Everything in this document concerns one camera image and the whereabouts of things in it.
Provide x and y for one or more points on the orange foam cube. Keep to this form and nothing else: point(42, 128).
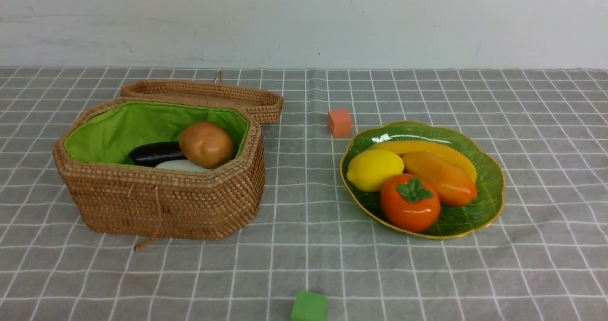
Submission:
point(339, 122)

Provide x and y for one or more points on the dark purple eggplant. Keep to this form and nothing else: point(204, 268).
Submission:
point(153, 154)

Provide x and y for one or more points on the white radish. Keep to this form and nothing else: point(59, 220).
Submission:
point(181, 165)

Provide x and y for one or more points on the woven wicker basket green lining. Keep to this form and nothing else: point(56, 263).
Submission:
point(116, 197)

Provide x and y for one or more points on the brown potato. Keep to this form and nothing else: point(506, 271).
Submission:
point(206, 144)

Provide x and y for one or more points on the green leaf-shaped plate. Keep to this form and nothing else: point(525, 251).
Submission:
point(453, 222)

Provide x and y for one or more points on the woven wicker basket lid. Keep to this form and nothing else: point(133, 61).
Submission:
point(263, 106)

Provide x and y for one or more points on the grey checkered tablecloth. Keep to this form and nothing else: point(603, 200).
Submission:
point(545, 259)

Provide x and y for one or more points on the orange yellow mango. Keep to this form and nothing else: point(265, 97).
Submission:
point(453, 186)

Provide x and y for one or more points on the yellow banana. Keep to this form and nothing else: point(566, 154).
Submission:
point(442, 150)

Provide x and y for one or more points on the yellow lemon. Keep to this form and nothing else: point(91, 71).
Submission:
point(370, 169)

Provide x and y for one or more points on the green foam cube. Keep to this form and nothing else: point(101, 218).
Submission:
point(309, 306)

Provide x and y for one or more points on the orange persimmon green leaf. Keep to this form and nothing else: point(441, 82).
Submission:
point(409, 203)

